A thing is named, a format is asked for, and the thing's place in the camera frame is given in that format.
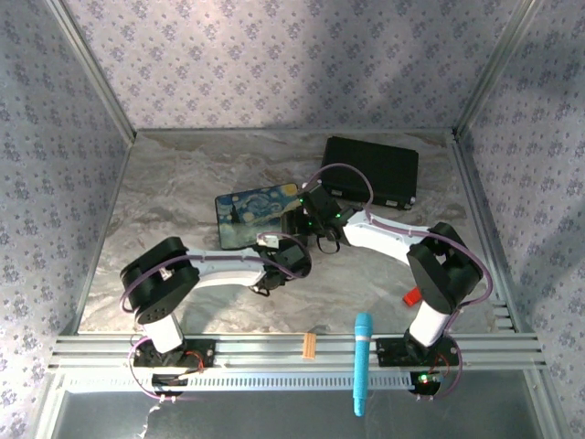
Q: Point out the starry night painting box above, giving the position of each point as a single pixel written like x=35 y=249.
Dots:
x=251 y=215

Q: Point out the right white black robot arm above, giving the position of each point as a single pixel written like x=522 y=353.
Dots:
x=434 y=274

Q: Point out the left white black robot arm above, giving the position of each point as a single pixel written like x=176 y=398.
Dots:
x=215 y=265

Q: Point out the black hard case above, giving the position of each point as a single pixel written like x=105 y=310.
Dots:
x=379 y=169

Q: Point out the small ridged wooden block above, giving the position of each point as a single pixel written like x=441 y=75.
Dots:
x=309 y=346

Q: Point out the cyan marker pen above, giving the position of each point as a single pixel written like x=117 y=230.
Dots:
x=362 y=356

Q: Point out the small red block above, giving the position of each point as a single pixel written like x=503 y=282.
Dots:
x=411 y=297

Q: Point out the circuit board with green light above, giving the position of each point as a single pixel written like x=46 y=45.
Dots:
x=425 y=380

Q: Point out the aluminium mounting rail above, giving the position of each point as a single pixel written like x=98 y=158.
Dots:
x=283 y=350

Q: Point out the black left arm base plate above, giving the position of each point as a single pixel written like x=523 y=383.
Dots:
x=187 y=356

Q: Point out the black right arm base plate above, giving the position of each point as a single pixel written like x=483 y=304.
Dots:
x=393 y=352

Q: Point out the aluminium frame post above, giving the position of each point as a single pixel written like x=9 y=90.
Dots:
x=496 y=64
x=93 y=68

